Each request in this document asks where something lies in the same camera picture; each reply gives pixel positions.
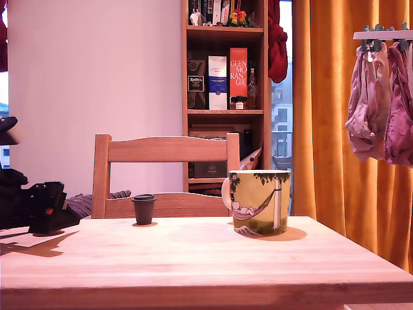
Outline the red whisky box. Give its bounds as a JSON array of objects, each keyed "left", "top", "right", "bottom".
[{"left": 229, "top": 48, "right": 248, "bottom": 110}]

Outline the magenta hanging garment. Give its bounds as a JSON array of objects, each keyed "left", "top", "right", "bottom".
[{"left": 383, "top": 41, "right": 413, "bottom": 167}]

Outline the knotted red cloth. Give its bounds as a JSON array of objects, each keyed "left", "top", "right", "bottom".
[{"left": 267, "top": 0, "right": 288, "bottom": 84}]

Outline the red cloth at window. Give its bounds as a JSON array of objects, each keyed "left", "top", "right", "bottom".
[{"left": 0, "top": 0, "right": 8, "bottom": 72}]

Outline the wooden chair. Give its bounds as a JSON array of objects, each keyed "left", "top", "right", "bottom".
[{"left": 91, "top": 132, "right": 241, "bottom": 220}]

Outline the white figurine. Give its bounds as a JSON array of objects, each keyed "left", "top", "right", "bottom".
[{"left": 188, "top": 8, "right": 207, "bottom": 26}]

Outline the colourful parrot figurine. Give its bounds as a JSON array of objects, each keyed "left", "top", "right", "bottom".
[{"left": 226, "top": 9, "right": 250, "bottom": 27}]

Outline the orange curtain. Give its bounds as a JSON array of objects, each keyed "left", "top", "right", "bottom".
[{"left": 292, "top": 0, "right": 413, "bottom": 274}]

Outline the clear glass bottle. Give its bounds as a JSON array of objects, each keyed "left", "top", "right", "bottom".
[{"left": 247, "top": 67, "right": 258, "bottom": 110}]

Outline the wooden bookshelf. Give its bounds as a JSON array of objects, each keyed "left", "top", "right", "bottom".
[{"left": 181, "top": 0, "right": 270, "bottom": 196}]

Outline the yellow illustrated hammock mug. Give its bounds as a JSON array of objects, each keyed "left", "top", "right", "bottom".
[{"left": 221, "top": 169, "right": 292, "bottom": 238}]

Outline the white drying rack with pegs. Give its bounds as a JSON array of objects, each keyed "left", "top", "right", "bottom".
[{"left": 352, "top": 22, "right": 413, "bottom": 52}]

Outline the pale pink hanging garment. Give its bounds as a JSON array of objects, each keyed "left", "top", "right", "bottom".
[{"left": 345, "top": 41, "right": 392, "bottom": 163}]

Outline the patterned paper cone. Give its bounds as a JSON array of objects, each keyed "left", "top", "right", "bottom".
[{"left": 239, "top": 147, "right": 263, "bottom": 171}]

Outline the dark patterned whisky box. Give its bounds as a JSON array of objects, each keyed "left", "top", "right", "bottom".
[{"left": 187, "top": 51, "right": 207, "bottom": 110}]

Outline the black gift box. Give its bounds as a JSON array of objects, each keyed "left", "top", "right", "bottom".
[{"left": 193, "top": 161, "right": 228, "bottom": 180}]

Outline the dark brown coffee capsule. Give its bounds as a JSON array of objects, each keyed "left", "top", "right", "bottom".
[{"left": 131, "top": 194, "right": 157, "bottom": 226}]

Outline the white and blue whisky box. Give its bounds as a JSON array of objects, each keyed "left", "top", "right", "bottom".
[{"left": 208, "top": 56, "right": 228, "bottom": 110}]

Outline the purple corduroy cushion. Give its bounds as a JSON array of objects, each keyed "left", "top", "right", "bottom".
[{"left": 66, "top": 190, "right": 132, "bottom": 220}]

